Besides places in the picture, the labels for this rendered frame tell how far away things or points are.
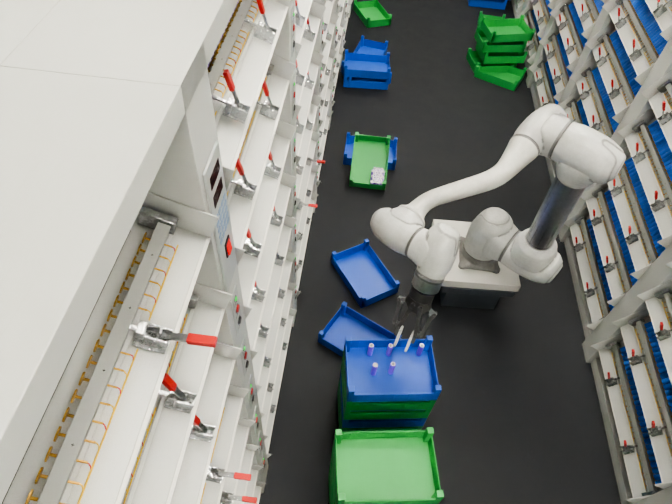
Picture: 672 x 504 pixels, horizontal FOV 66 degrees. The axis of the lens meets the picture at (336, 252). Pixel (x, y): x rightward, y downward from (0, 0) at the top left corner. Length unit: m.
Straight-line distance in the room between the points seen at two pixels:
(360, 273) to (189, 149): 1.93
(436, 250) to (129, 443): 1.06
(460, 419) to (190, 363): 1.55
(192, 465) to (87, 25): 0.71
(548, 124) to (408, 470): 1.15
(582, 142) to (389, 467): 1.14
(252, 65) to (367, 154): 1.98
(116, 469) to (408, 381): 1.32
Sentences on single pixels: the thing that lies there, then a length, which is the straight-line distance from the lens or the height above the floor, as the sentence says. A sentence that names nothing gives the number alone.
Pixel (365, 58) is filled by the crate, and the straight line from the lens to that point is 3.78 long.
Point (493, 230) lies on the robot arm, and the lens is 2.19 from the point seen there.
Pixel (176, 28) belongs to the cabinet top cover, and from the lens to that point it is 0.72.
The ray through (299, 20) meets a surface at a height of 1.28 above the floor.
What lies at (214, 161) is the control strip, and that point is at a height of 1.55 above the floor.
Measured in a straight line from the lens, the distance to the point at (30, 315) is 0.44.
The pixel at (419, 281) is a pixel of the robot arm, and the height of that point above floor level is 0.79.
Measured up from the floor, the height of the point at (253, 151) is 1.27.
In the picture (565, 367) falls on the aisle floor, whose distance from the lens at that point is 2.54.
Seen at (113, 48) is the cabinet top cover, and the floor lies 1.70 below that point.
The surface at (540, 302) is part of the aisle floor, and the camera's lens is 2.68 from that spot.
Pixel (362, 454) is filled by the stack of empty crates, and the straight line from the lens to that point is 1.72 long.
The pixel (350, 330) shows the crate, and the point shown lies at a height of 0.00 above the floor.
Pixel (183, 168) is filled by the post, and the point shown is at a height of 1.58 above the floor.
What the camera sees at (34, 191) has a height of 1.70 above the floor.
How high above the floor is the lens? 2.04
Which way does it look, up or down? 51 degrees down
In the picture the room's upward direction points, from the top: 5 degrees clockwise
